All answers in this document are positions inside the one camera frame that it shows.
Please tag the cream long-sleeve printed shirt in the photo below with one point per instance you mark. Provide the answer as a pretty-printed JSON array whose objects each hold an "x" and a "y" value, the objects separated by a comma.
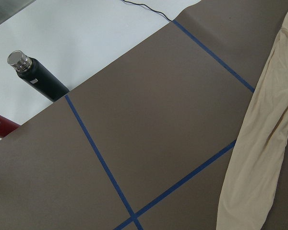
[{"x": 249, "y": 187}]

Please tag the black bottle with steel cap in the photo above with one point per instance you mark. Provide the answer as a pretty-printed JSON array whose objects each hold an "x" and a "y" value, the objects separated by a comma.
[{"x": 37, "y": 76}]

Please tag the red cylindrical bottle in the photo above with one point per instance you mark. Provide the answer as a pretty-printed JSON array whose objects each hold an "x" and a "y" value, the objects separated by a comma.
[{"x": 7, "y": 126}]

